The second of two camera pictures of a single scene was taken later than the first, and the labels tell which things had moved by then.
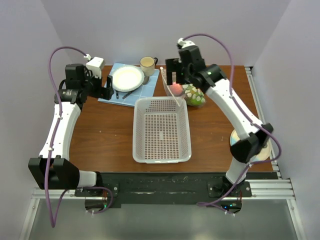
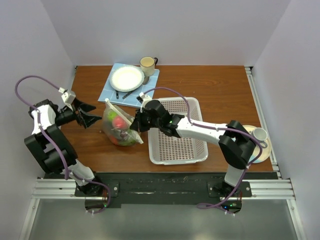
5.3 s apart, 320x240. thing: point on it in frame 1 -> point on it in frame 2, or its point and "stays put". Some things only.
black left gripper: x=103 y=92 -> x=85 y=119
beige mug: x=148 y=64 stays put
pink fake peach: x=176 y=89 -> x=118 y=122
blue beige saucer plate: x=263 y=155 stays put
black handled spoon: x=145 y=81 stays put
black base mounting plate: x=156 y=190 stays put
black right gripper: x=170 y=68 -> x=137 y=125
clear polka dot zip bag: x=193 y=96 -> x=116 y=123
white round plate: x=127 y=78 stays put
